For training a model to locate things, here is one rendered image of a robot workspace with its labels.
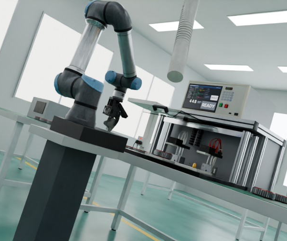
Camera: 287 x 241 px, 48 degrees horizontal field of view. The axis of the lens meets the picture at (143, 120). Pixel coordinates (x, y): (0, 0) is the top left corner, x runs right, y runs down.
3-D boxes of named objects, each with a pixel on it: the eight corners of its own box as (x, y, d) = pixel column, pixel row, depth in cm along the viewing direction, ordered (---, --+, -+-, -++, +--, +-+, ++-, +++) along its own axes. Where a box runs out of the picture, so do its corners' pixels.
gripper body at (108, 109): (101, 114, 198) (108, 95, 199) (111, 118, 204) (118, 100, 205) (109, 115, 192) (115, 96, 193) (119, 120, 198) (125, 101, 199)
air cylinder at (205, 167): (210, 175, 181) (213, 166, 182) (199, 171, 187) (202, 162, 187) (215, 176, 185) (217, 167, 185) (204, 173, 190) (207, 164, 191)
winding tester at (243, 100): (239, 119, 180) (249, 84, 181) (180, 109, 211) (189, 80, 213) (268, 136, 206) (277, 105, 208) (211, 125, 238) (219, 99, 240)
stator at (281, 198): (273, 200, 166) (275, 192, 166) (263, 196, 177) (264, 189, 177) (293, 206, 167) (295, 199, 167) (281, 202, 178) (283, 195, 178)
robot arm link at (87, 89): (87, 104, 148) (96, 75, 149) (66, 97, 155) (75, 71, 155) (102, 109, 159) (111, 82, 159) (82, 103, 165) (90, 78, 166)
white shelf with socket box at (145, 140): (140, 154, 264) (156, 101, 268) (112, 145, 291) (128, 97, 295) (166, 162, 288) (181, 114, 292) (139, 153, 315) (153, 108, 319)
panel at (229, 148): (248, 187, 178) (263, 135, 180) (162, 159, 226) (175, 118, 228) (249, 188, 179) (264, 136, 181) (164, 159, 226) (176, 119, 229)
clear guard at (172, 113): (172, 117, 176) (175, 107, 176) (142, 112, 193) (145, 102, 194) (205, 132, 198) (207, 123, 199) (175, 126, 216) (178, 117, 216)
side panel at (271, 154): (249, 192, 178) (266, 136, 181) (245, 190, 180) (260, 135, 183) (271, 198, 197) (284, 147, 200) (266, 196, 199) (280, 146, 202)
